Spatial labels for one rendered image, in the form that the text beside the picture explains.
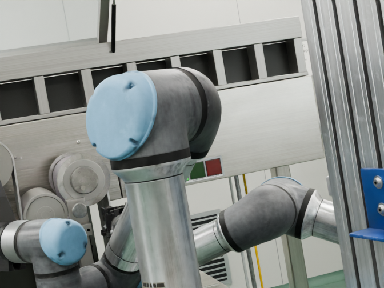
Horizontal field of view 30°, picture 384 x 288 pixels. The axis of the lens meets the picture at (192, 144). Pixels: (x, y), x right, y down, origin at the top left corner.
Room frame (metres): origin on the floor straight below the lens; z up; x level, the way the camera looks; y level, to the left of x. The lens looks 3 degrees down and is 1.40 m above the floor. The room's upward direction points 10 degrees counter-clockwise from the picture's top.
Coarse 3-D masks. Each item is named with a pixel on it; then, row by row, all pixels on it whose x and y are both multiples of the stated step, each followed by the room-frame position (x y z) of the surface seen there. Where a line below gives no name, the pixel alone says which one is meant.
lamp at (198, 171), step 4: (196, 164) 2.41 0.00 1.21; (200, 164) 2.41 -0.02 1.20; (196, 168) 2.41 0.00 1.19; (200, 168) 2.41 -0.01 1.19; (192, 172) 2.40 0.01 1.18; (196, 172) 2.41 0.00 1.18; (200, 172) 2.41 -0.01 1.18; (204, 172) 2.41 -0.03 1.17; (192, 176) 2.40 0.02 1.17; (196, 176) 2.40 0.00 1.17; (200, 176) 2.41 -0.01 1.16; (204, 176) 2.41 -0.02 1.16
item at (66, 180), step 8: (80, 160) 1.97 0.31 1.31; (88, 160) 1.98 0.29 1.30; (72, 168) 1.97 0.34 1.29; (96, 168) 1.99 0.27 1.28; (64, 176) 1.96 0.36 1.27; (104, 176) 1.99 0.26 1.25; (64, 184) 1.96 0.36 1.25; (104, 184) 1.99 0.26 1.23; (72, 192) 1.96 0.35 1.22; (96, 192) 1.98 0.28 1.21; (88, 200) 1.98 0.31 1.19
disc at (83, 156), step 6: (72, 156) 1.97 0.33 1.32; (78, 156) 1.98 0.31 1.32; (84, 156) 1.98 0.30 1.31; (90, 156) 1.99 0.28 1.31; (66, 162) 1.97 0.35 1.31; (72, 162) 1.97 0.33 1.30; (96, 162) 1.99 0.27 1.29; (102, 162) 1.99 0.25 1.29; (60, 168) 1.96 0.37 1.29; (66, 168) 1.97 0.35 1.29; (102, 168) 1.99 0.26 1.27; (60, 174) 1.96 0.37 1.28; (108, 174) 2.00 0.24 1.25; (60, 180) 1.96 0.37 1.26; (108, 180) 2.00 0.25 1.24; (60, 186) 1.96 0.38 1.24; (108, 186) 2.00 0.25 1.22; (60, 192) 1.96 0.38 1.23; (66, 192) 1.96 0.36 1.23; (102, 192) 1.99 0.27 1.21; (66, 198) 1.96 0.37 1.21; (72, 198) 1.97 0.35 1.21; (96, 198) 1.99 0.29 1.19; (102, 198) 1.99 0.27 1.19; (90, 204) 1.98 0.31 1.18
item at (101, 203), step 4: (108, 192) 2.00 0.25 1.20; (108, 196) 2.00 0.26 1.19; (104, 200) 2.07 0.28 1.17; (108, 200) 2.00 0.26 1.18; (100, 204) 2.16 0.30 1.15; (104, 204) 2.09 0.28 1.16; (108, 204) 2.01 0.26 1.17; (100, 208) 2.18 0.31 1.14; (100, 212) 2.19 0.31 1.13; (100, 216) 2.21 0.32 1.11; (100, 220) 2.22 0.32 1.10; (104, 224) 2.15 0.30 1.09; (104, 240) 2.21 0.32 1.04; (108, 240) 2.13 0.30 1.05
